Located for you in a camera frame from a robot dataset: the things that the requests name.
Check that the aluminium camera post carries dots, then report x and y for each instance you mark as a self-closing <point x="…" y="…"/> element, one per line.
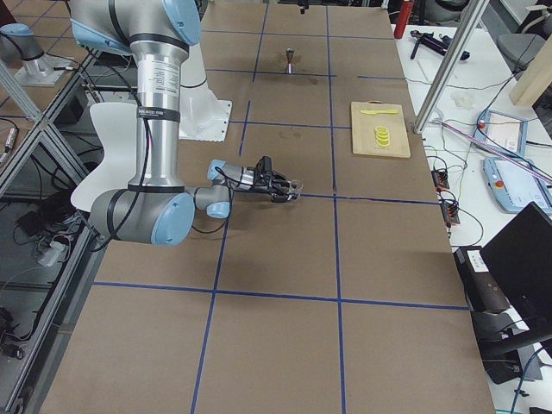
<point x="468" y="23"/>

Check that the lower teach pendant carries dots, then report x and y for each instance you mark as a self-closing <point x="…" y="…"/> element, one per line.
<point x="514" y="188"/>

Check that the red bottle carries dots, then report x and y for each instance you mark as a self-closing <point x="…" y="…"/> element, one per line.
<point x="403" y="18"/>

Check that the wooden cutting board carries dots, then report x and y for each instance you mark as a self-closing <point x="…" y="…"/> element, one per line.
<point x="364" y="137"/>

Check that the white plastic chair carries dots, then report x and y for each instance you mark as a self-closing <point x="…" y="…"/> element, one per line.
<point x="115" y="124"/>

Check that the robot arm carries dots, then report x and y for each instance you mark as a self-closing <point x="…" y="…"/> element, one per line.
<point x="136" y="194"/>

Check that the clear glass cup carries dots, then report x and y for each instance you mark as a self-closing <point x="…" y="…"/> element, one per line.
<point x="295" y="186"/>

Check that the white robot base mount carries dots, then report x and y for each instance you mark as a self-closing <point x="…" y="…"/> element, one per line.
<point x="203" y="117"/>

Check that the upper teach pendant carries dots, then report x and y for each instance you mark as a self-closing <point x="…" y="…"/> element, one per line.
<point x="507" y="134"/>

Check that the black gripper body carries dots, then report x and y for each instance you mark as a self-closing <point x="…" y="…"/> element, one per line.
<point x="261" y="183"/>

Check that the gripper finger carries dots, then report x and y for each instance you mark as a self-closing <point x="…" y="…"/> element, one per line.
<point x="281" y="197"/>
<point x="303" y="5"/>
<point x="282" y="183"/>

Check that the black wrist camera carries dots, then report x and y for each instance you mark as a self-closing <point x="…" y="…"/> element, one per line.
<point x="264" y="166"/>

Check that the teach pendant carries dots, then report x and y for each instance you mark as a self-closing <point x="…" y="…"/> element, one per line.
<point x="514" y="188"/>
<point x="507" y="134"/>

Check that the black monitor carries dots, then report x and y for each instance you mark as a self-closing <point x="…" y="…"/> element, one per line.
<point x="519" y="258"/>

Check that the yellow plastic knife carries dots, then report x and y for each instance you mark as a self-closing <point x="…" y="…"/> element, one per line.
<point x="379" y="112"/>

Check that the steel jigger measuring cup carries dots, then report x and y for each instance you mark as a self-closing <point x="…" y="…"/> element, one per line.
<point x="289" y="54"/>

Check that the black box device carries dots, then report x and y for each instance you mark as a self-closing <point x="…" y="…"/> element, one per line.
<point x="483" y="292"/>

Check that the front lemon slice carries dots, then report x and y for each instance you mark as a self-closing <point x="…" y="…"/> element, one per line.
<point x="383" y="143"/>

